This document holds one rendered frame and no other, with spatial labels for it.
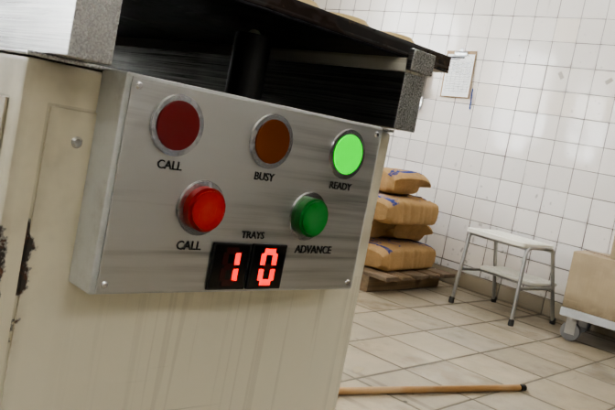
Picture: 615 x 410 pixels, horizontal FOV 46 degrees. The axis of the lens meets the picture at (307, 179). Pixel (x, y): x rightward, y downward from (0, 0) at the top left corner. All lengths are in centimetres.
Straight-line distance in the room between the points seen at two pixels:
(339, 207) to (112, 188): 20
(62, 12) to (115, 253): 15
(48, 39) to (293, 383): 35
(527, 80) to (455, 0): 82
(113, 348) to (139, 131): 16
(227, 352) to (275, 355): 5
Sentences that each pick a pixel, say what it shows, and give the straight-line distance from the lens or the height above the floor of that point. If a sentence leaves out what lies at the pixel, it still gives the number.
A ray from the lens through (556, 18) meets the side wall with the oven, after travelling 480.
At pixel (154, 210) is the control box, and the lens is 47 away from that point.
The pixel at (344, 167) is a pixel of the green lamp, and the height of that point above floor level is 80.
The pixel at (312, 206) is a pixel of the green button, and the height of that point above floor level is 77.
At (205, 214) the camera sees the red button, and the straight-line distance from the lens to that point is 48.
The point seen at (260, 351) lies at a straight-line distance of 60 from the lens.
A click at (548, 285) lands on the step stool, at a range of 434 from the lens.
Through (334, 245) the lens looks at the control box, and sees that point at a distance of 58.
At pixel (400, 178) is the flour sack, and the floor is 65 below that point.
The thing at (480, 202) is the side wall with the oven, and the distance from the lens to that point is 482.
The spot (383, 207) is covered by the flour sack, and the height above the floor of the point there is 48.
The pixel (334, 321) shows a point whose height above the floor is 66.
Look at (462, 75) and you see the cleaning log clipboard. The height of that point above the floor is 138.
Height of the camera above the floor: 82
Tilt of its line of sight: 4 degrees down
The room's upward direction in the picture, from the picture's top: 11 degrees clockwise
